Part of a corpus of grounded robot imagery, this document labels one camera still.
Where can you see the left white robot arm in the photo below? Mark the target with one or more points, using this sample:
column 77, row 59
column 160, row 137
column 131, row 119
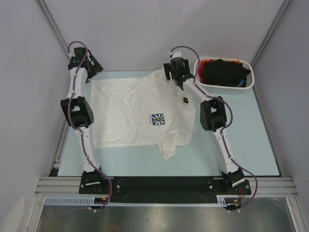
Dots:
column 80, row 117

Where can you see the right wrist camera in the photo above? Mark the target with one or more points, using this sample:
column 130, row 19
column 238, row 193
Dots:
column 175, row 54

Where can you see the blue garment in basket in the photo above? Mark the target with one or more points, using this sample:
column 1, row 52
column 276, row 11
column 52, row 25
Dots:
column 242, row 83

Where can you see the aluminium frame rail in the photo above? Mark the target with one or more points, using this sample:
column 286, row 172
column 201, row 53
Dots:
column 69, row 185

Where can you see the white daisy print t-shirt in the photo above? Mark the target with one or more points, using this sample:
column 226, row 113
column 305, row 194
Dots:
column 141, row 111

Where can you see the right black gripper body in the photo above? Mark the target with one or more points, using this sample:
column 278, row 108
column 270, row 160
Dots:
column 173, row 74

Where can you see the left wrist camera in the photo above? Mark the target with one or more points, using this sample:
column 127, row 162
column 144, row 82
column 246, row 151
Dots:
column 78, row 56

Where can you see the white slotted cable duct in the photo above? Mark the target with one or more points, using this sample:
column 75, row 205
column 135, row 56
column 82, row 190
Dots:
column 70, row 200

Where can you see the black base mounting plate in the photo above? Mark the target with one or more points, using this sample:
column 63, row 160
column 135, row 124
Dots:
column 165, row 189

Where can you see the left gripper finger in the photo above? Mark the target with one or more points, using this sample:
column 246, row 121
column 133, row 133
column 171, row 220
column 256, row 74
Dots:
column 89, row 77
column 95, row 65

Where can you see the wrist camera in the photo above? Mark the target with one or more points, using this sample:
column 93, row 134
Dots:
column 78, row 56
column 175, row 54

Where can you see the white plastic laundry basket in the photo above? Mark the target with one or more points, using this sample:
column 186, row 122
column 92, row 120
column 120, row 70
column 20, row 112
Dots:
column 222, row 89

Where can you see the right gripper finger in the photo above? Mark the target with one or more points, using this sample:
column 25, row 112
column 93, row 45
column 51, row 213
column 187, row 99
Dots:
column 186, row 67
column 167, row 70

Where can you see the black t-shirt in basket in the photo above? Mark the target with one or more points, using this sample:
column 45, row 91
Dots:
column 224, row 73

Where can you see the red garment in basket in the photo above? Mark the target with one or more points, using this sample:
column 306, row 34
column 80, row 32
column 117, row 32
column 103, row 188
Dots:
column 202, row 65

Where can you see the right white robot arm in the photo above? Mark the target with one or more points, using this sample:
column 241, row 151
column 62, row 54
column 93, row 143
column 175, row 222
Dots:
column 212, row 117

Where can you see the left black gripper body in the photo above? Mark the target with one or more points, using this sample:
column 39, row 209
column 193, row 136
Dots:
column 92, row 68

